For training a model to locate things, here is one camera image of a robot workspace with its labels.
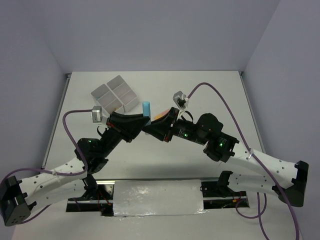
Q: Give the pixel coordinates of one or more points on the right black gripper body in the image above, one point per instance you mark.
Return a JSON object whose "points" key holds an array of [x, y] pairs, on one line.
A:
{"points": [[184, 129]]}

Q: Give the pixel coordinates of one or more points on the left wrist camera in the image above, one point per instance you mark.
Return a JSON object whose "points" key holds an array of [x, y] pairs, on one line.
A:
{"points": [[97, 114]]}

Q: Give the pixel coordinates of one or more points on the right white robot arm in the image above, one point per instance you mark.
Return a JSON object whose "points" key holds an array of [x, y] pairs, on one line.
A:
{"points": [[286, 180]]}

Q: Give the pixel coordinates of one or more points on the right white divided container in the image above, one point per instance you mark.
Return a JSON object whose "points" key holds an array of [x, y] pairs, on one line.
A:
{"points": [[124, 93]]}

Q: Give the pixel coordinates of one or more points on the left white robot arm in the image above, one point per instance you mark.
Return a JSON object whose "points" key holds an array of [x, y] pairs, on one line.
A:
{"points": [[22, 200]]}

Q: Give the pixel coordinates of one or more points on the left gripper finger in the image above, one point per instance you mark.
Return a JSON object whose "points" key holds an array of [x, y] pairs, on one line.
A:
{"points": [[132, 131], [127, 121]]}

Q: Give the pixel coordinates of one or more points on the white divided container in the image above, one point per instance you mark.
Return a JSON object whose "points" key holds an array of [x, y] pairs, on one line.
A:
{"points": [[108, 100], [124, 93]]}

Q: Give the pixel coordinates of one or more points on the blue highlighter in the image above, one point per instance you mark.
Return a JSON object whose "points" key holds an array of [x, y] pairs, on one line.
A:
{"points": [[146, 109]]}

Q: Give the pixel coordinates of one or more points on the orange pink highlighter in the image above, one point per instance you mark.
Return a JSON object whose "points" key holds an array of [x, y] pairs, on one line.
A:
{"points": [[160, 115]]}

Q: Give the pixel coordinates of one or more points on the silver foil cover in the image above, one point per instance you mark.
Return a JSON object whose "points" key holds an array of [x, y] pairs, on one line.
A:
{"points": [[158, 198]]}

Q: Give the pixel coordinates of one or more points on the left white divided container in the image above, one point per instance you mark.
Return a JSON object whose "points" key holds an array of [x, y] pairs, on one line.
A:
{"points": [[108, 100]]}

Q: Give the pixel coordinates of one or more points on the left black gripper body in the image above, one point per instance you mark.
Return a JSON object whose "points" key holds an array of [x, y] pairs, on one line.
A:
{"points": [[109, 140]]}

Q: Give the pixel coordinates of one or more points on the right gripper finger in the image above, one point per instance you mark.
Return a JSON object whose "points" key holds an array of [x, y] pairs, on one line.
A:
{"points": [[159, 131], [167, 120]]}

